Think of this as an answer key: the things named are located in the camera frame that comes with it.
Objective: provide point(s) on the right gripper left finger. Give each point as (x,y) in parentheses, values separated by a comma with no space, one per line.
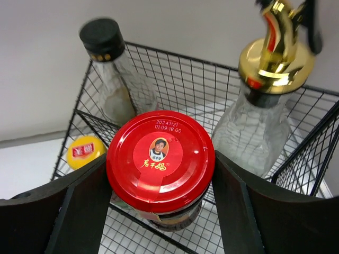
(66,215)

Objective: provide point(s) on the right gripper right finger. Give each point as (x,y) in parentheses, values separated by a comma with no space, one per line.
(257,216)

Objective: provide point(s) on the clear glass oil dispenser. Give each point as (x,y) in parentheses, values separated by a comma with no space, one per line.
(253,131)

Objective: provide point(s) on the black-cap red-label vinegar bottle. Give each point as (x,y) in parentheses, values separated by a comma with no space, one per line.
(125,93)

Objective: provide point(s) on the red-lid chili jar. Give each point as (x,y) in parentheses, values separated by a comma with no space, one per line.
(160,165)

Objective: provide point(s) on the yellow-cap green-label sauce bottle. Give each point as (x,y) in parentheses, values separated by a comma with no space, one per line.
(84,150)

